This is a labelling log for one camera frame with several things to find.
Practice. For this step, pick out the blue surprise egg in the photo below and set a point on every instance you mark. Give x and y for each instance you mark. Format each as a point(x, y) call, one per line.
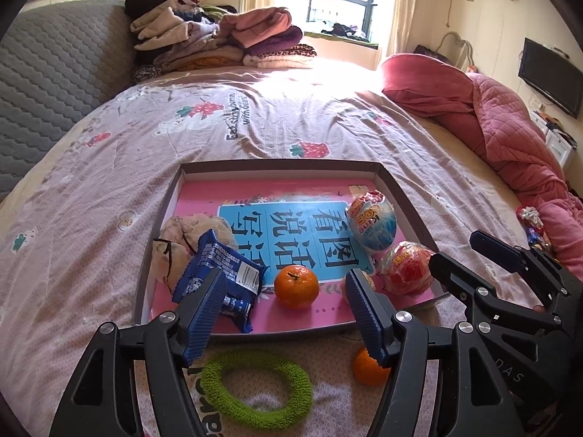
point(372, 221)

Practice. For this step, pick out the red candy egg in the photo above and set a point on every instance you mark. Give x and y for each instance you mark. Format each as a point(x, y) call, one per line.
point(405, 269)

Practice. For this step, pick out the orange tangerine with stem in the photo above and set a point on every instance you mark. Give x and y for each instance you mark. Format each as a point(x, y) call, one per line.
point(296, 287)

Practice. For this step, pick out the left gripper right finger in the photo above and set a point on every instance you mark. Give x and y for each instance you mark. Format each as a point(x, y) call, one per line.
point(471, 396)

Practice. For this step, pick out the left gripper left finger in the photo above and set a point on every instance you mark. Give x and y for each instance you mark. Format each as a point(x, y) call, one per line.
point(100, 398)

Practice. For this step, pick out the small colourful toy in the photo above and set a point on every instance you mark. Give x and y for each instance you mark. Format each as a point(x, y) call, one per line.
point(529, 218)

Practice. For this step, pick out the pink and blue book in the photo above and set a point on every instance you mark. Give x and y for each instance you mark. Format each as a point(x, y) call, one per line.
point(295, 221)

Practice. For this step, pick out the grey quilted headboard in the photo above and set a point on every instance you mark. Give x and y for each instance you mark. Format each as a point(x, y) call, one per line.
point(58, 63)

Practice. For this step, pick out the red pink quilt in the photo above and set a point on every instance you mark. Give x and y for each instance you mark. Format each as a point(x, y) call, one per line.
point(495, 124)

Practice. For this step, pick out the black wall television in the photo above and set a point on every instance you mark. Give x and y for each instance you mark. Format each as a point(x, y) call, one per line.
point(552, 75)

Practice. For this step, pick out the pile of folded clothes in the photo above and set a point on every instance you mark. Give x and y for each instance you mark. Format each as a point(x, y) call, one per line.
point(182, 35)

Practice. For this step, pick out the beige drawstring pouch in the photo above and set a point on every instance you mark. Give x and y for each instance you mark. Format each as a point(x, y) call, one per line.
point(176, 244)

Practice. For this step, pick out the dark cardboard box tray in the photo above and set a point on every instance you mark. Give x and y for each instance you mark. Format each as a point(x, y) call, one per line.
point(271, 169)

